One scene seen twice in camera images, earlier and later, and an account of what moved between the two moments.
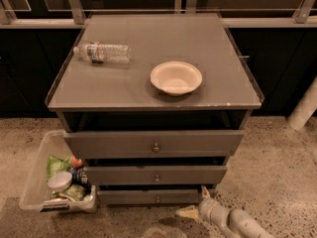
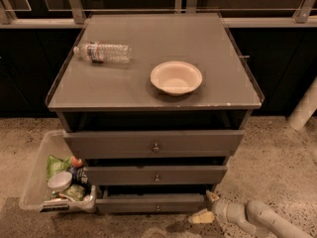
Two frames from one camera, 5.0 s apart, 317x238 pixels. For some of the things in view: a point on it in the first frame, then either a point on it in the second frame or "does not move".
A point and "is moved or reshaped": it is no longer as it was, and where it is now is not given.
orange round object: x=76 y=162 does not move
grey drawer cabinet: x=155 y=104 does not move
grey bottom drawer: x=149 y=196 is moved or reshaped
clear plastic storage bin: x=36 y=194 does not move
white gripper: x=208 y=209 -> x=219 y=206
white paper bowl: x=176 y=78 does not move
